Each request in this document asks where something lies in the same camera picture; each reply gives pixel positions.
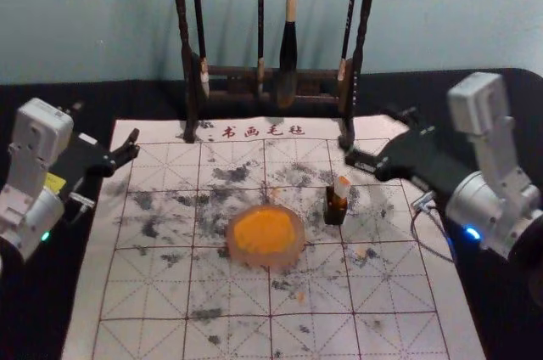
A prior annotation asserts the thin grey cable silver plug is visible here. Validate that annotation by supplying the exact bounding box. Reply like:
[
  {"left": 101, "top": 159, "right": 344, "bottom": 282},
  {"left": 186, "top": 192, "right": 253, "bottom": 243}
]
[{"left": 409, "top": 190, "right": 456, "bottom": 264}]

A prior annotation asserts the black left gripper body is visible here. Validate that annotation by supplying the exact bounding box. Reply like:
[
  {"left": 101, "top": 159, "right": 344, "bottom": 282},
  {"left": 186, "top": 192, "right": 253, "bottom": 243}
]
[{"left": 45, "top": 132, "right": 119, "bottom": 199}]

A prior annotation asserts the black table cloth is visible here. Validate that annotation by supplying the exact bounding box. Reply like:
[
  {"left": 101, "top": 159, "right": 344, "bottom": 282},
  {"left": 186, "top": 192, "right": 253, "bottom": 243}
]
[{"left": 0, "top": 66, "right": 543, "bottom": 360}]

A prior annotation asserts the large tan-handled calligraphy brush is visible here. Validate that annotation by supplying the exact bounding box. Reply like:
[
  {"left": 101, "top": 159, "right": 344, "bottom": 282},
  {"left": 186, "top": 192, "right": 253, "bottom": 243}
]
[{"left": 272, "top": 0, "right": 300, "bottom": 110}]

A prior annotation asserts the thin black calligraphy brush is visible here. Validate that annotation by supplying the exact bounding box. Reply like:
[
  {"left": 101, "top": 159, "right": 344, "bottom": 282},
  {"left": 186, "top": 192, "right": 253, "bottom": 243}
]
[
  {"left": 336, "top": 0, "right": 363, "bottom": 83},
  {"left": 255, "top": 0, "right": 266, "bottom": 96},
  {"left": 188, "top": 0, "right": 211, "bottom": 98}
]

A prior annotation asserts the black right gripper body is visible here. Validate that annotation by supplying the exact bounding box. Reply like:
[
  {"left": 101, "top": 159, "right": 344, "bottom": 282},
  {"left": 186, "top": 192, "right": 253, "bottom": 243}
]
[{"left": 374, "top": 125, "right": 479, "bottom": 196}]

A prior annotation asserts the white felt mat red grid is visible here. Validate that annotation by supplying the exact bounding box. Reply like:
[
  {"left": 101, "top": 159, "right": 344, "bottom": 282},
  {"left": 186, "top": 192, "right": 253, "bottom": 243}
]
[{"left": 61, "top": 115, "right": 487, "bottom": 360}]

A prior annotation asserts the dark wooden brush rack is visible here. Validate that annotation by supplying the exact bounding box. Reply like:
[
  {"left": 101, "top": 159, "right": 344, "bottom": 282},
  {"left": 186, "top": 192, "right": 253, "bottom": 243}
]
[{"left": 169, "top": 0, "right": 381, "bottom": 151}]

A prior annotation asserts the translucent dish of orange paste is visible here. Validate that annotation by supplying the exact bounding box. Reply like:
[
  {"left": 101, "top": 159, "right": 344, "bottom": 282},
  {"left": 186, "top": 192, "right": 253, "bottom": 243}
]
[{"left": 225, "top": 203, "right": 307, "bottom": 270}]

